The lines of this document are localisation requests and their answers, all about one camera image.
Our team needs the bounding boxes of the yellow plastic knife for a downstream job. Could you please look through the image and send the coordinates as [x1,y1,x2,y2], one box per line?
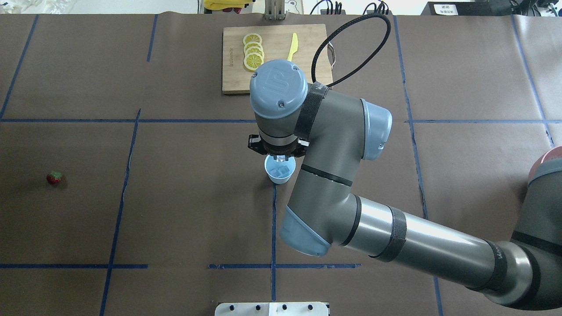
[287,32,299,61]

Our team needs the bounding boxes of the crumpled clear plastic bags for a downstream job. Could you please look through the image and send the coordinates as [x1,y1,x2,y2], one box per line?
[0,0,77,14]

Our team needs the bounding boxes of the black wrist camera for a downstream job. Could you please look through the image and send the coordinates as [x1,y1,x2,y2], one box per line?
[248,134,268,155]

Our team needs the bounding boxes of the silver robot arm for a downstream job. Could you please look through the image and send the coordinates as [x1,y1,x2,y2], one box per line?
[248,60,562,311]

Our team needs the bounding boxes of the lemon slice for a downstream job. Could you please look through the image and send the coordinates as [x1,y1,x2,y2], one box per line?
[244,46,264,59]
[244,41,263,54]
[243,54,264,72]
[243,33,263,46]

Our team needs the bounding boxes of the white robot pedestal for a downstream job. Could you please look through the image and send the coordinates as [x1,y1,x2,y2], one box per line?
[214,302,331,316]

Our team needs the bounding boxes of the pink bowl of ice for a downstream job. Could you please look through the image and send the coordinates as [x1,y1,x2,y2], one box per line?
[527,146,562,186]

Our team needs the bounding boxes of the clear ice cube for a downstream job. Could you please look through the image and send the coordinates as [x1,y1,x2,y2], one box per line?
[278,165,291,177]

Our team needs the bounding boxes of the yellow cloth bag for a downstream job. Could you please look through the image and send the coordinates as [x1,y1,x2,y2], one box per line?
[203,0,255,14]

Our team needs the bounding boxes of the light blue cup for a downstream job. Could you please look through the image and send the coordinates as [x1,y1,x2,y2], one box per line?
[264,155,296,184]

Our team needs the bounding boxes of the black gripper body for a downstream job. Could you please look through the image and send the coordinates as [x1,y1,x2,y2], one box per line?
[265,145,303,158]

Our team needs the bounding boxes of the black power strip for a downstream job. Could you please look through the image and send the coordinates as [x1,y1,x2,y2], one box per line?
[420,0,514,16]

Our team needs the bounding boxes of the red strawberry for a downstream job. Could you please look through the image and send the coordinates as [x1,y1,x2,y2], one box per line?
[46,171,64,185]

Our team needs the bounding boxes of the aluminium frame post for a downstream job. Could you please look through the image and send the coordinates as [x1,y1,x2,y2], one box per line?
[264,0,286,21]

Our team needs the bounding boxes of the bamboo cutting board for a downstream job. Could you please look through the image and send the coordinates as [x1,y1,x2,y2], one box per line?
[222,24,328,94]

